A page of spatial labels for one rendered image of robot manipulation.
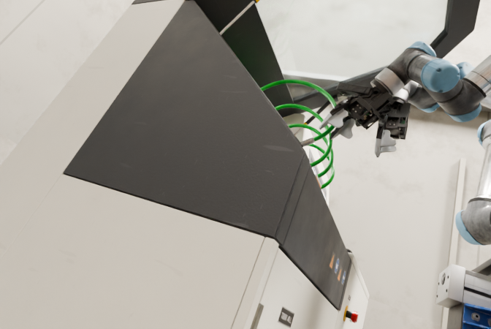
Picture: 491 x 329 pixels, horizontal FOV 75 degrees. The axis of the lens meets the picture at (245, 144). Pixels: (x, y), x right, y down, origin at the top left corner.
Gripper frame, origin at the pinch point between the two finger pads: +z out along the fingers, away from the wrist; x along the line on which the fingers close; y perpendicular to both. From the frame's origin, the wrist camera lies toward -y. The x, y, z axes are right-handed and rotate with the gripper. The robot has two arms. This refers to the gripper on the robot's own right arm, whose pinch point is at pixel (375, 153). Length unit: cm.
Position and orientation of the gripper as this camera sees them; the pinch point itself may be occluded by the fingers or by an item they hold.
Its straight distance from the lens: 110.6
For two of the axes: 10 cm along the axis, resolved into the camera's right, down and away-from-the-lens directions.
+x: 3.6, 5.5, 7.5
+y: 8.5, 1.3, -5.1
